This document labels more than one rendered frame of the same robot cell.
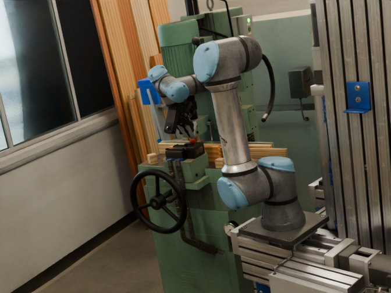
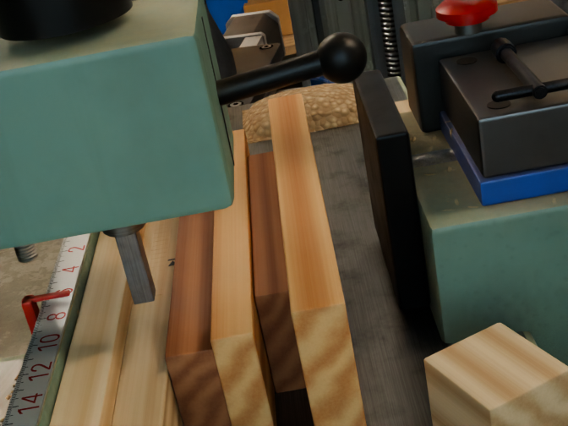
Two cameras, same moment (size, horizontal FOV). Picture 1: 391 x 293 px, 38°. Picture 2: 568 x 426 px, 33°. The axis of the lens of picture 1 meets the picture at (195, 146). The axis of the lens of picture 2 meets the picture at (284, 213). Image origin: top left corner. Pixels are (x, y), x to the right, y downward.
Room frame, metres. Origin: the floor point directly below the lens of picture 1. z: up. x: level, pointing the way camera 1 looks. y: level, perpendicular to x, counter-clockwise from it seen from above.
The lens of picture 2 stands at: (2.63, 0.34, 1.16)
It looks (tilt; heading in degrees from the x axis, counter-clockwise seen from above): 26 degrees down; 236
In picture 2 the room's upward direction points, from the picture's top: 11 degrees counter-clockwise
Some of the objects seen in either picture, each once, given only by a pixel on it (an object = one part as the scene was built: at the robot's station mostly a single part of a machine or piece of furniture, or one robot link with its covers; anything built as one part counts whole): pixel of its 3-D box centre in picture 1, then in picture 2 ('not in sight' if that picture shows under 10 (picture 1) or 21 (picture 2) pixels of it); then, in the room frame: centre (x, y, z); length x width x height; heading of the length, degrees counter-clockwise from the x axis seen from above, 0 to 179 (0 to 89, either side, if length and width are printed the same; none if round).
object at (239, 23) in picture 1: (244, 32); not in sight; (2.66, -0.31, 1.40); 0.10 x 0.06 x 0.16; 144
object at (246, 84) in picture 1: (240, 74); not in sight; (2.57, -0.26, 1.23); 0.09 x 0.08 x 0.15; 144
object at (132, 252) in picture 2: not in sight; (131, 248); (2.48, -0.01, 0.97); 0.01 x 0.01 x 0.05; 54
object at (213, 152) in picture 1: (197, 153); (309, 243); (2.39, 0.00, 0.94); 0.23 x 0.02 x 0.07; 54
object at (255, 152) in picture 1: (224, 152); (176, 213); (2.40, -0.12, 0.92); 0.60 x 0.02 x 0.04; 54
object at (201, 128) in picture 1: (196, 127); (51, 141); (2.50, -0.02, 1.03); 0.14 x 0.07 x 0.09; 144
